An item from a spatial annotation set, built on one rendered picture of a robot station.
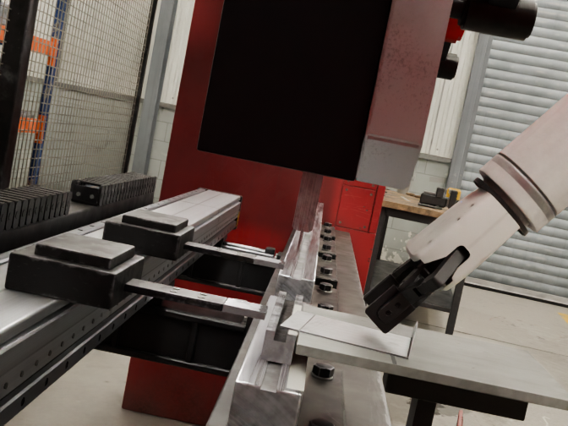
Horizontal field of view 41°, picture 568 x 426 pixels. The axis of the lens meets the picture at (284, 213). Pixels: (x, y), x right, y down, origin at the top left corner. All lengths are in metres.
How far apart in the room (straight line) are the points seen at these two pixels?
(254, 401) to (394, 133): 0.44
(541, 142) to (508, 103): 7.69
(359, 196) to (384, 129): 2.66
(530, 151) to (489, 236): 0.09
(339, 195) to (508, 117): 5.63
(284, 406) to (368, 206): 2.30
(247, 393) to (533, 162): 0.34
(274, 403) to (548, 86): 7.95
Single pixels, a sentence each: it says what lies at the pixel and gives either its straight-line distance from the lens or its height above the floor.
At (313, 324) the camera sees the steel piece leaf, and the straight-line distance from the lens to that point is 0.80.
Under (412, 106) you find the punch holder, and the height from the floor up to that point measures 1.21.
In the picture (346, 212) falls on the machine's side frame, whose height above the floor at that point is 0.95.
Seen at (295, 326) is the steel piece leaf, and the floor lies 1.00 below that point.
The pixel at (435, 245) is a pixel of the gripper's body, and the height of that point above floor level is 1.11.
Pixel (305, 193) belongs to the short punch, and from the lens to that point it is 0.75.
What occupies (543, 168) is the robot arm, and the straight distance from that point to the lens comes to 0.77.
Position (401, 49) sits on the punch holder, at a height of 1.23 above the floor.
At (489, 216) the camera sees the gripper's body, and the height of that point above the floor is 1.15.
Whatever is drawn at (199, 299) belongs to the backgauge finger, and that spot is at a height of 1.00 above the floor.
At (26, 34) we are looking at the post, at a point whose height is 1.30.
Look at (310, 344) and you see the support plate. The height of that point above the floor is 1.00.
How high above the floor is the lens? 1.19
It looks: 6 degrees down
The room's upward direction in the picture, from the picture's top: 11 degrees clockwise
